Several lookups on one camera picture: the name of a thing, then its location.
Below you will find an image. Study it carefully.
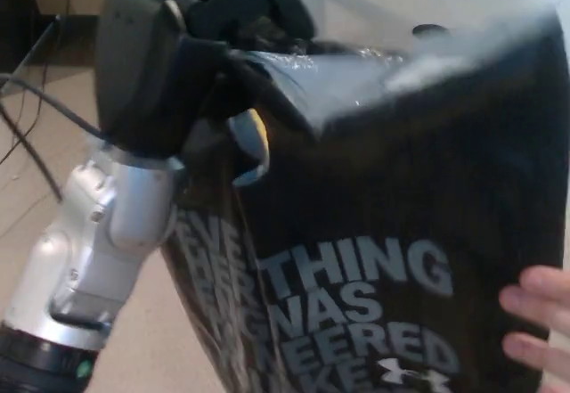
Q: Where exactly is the black round floor cover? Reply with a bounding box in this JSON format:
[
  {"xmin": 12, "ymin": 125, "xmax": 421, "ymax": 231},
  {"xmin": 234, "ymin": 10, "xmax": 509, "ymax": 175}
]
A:
[{"xmin": 412, "ymin": 24, "xmax": 449, "ymax": 37}]

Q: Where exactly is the black printed plastic bag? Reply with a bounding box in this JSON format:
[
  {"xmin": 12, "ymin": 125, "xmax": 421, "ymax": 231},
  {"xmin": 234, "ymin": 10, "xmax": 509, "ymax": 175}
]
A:
[{"xmin": 159, "ymin": 9, "xmax": 570, "ymax": 393}]

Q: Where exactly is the black robot wrist cable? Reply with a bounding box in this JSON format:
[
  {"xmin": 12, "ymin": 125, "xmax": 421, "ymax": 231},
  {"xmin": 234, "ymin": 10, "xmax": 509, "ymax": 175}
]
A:
[{"xmin": 0, "ymin": 74, "xmax": 110, "ymax": 202}]

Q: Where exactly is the person's bare hand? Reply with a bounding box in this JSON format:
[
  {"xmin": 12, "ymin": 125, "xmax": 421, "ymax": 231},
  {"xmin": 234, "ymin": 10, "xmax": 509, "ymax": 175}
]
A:
[{"xmin": 498, "ymin": 265, "xmax": 570, "ymax": 381}]

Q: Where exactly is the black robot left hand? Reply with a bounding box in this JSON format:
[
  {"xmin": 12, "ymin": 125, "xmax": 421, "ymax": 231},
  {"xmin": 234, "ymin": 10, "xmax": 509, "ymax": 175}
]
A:
[{"xmin": 94, "ymin": 0, "xmax": 318, "ymax": 163}]

